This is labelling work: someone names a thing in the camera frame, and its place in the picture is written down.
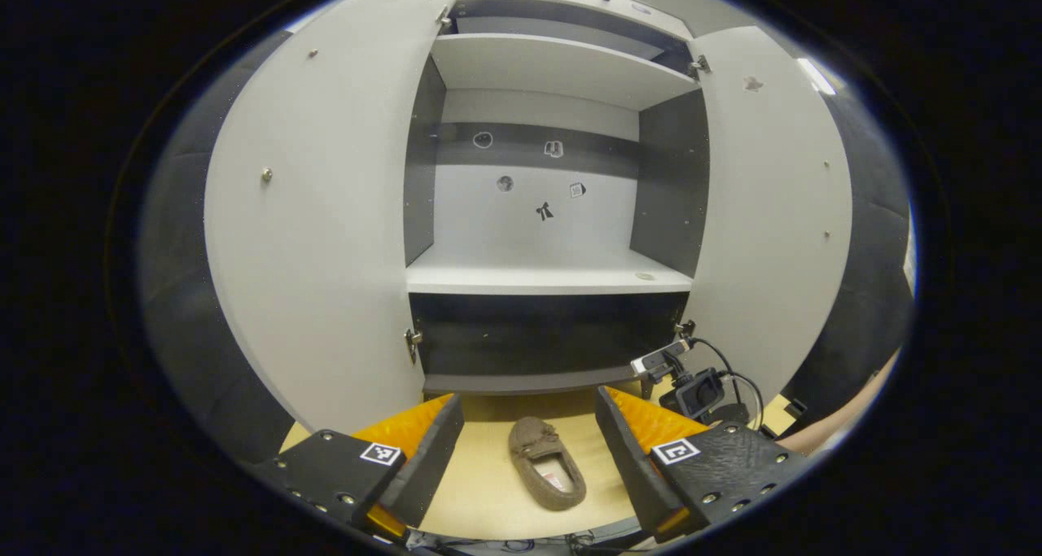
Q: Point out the ceiling light panel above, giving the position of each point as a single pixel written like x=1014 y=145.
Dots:
x=814 y=76

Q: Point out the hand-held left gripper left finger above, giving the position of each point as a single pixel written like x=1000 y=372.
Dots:
x=427 y=466

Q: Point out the white cabinet door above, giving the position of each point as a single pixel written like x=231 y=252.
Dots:
x=773 y=214
x=326 y=255

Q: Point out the white cabinet shelf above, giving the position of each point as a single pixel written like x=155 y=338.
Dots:
x=545 y=275
x=562 y=67

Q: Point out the black backdrop cloth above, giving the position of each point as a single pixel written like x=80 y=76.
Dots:
x=187 y=336

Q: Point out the brown slipper shoe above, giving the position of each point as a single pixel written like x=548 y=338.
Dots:
x=533 y=442

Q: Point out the white shoe cabinet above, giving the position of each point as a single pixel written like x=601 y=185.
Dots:
x=529 y=214

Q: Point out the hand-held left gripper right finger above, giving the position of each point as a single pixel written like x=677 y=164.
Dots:
x=631 y=466

